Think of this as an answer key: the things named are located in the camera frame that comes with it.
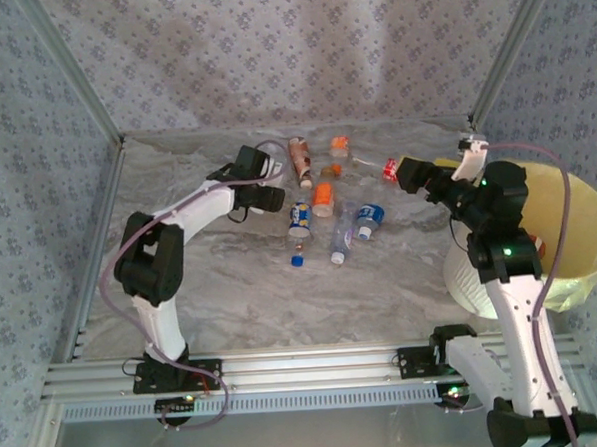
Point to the blue pepsi plastic bottle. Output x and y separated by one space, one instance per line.
299 217

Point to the brown label plastic bottle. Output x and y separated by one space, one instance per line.
299 158

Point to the orange label clear bottle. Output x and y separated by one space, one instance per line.
323 196

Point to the blue label water bottle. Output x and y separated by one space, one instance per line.
370 215

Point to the small brown bottle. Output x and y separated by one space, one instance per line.
327 171

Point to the clear water bottle white cap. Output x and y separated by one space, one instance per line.
343 231

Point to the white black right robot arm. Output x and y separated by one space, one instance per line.
517 332

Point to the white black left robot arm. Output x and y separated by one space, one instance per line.
161 326

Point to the yellow plastic bin liner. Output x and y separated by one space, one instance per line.
583 218

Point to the white ribbed plastic bin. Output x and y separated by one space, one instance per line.
464 285

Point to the orange bottle cap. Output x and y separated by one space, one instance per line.
337 169

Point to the small orange label bottle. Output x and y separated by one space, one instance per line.
339 142

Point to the black circuit board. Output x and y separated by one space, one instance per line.
450 398
175 405

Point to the grey metal panel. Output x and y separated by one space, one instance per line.
315 438

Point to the aluminium side rail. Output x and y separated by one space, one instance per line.
475 126
110 193

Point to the aluminium mounting rail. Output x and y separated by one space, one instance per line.
311 368

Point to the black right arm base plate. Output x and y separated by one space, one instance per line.
416 365

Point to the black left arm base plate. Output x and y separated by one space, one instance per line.
198 369

